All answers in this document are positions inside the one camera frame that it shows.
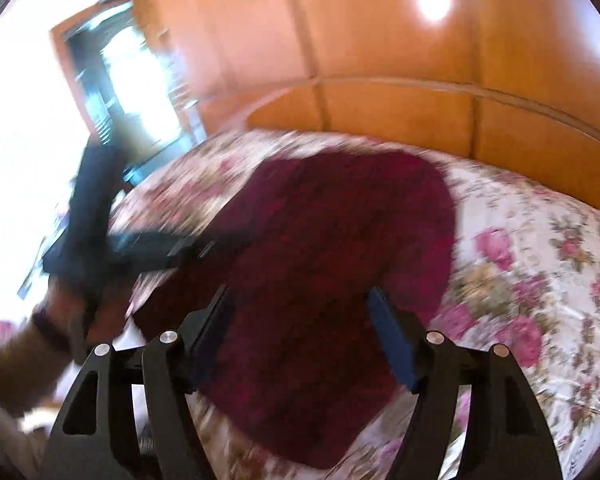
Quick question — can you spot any wooden headboard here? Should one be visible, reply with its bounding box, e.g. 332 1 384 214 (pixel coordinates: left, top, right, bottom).
246 76 600 216

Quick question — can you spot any person's left forearm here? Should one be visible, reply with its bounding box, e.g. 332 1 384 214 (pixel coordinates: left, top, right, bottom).
0 322 78 418

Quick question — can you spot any red floral garment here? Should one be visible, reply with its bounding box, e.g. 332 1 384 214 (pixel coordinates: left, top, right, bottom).
127 150 459 472

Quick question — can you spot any person's left hand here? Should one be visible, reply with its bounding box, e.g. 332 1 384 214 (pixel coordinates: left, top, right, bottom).
42 277 131 356

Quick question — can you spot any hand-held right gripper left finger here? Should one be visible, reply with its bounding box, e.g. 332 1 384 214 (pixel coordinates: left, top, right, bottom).
40 285 231 480

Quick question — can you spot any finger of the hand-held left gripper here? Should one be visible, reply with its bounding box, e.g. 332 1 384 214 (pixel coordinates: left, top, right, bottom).
107 231 218 272

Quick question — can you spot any floral bedspread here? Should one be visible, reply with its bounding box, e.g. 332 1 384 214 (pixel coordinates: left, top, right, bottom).
105 127 600 480

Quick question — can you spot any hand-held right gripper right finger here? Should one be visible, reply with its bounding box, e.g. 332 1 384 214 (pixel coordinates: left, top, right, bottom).
368 287 563 480

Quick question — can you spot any wooden framed window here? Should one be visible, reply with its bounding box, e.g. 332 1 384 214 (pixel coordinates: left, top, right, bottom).
49 0 208 188

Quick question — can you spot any wooden wardrobe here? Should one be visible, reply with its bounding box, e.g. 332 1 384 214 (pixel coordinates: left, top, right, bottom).
132 0 600 161

